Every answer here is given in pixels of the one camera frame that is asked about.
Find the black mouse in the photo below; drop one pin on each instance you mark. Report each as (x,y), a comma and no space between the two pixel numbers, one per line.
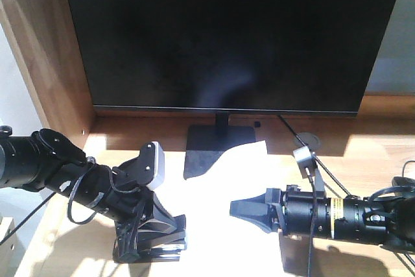
(401,183)

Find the black monitor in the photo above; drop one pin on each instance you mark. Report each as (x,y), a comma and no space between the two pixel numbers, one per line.
(229,57)

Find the wooden desk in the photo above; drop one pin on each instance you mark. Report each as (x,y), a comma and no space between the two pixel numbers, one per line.
(364,152)

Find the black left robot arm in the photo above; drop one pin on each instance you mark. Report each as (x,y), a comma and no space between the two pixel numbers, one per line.
(47,159)

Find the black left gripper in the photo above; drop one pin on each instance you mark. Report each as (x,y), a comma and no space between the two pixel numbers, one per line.
(130,205)

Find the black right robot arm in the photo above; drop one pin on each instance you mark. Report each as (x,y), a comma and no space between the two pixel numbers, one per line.
(387,222)

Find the white paper sheet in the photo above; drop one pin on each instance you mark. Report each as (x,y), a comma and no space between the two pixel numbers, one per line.
(217,243)

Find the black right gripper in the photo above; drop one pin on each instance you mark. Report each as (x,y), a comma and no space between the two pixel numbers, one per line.
(290,211)

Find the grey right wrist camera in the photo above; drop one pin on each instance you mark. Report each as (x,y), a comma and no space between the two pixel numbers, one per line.
(306,161)

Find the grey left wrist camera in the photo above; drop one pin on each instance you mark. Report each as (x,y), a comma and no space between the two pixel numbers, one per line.
(151,165)

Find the black stapler orange button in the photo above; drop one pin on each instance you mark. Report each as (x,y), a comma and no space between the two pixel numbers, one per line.
(147,242)

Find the grey desk cable grommet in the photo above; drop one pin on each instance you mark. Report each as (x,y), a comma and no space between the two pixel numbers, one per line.
(310,139)

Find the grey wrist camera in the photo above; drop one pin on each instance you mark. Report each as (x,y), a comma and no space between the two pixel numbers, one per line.
(306,161)
(151,165)

